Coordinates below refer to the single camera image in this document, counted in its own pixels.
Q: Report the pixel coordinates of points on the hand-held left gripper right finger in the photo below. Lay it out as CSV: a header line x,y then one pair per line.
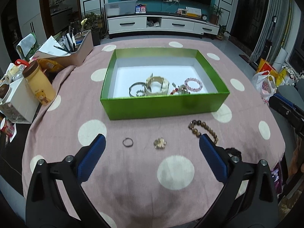
x,y
212,158

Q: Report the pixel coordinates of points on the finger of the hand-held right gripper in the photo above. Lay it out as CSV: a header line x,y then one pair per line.
x,y
285,110
289,102

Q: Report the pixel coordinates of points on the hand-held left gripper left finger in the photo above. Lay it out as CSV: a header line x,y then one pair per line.
x,y
91,158

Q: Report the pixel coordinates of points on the green cardboard box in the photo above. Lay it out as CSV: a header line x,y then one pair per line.
x,y
154,109

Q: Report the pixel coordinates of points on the metal bangle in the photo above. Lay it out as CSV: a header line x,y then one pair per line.
x,y
130,89

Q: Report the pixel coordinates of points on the cream wide bangle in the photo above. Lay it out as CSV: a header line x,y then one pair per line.
x,y
148,89

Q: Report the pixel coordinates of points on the person's right hand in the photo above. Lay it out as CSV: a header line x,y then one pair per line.
x,y
296,156

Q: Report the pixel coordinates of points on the white printed plastic bag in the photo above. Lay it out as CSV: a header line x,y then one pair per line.
x,y
264,87

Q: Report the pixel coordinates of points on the yellow and red paper bag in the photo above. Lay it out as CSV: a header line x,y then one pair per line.
x,y
264,66

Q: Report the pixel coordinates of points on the pink polka dot tablecloth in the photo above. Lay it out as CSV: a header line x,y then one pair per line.
x,y
142,171

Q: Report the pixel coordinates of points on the gold flower brooch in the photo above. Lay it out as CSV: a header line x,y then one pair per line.
x,y
159,143

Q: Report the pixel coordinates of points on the yellow bear bottle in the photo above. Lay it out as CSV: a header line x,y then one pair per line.
x,y
40,85

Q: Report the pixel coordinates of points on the white desktop organizer box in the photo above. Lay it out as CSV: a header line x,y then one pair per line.
x,y
21,102

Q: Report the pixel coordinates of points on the instant noodle cup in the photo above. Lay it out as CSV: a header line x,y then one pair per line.
x,y
7,127

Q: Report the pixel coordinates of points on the small potted plant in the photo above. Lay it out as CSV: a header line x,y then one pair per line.
x,y
222,32

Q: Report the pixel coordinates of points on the orange snack packet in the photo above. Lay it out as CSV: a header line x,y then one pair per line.
x,y
51,65

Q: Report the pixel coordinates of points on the beige pen holder box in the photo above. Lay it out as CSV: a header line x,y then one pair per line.
x,y
83,49

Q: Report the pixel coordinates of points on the tall potted plant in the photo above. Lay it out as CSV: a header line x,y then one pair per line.
x,y
215,13

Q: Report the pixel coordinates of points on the white papers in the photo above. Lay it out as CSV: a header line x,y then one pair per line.
x,y
51,46

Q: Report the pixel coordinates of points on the black alarm clock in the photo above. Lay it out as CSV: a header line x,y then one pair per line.
x,y
204,17

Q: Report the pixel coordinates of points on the green and white bag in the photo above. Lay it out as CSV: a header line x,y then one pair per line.
x,y
26,45

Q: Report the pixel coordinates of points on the white and yellow desk calendar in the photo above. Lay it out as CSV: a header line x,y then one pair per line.
x,y
193,11

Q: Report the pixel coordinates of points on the white television cabinet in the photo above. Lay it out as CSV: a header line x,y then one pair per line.
x,y
125,25

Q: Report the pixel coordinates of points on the leafy plant in cage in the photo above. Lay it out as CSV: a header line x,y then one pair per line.
x,y
91,20

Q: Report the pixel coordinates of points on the clear plastic storage box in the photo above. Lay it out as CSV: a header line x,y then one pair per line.
x,y
120,8

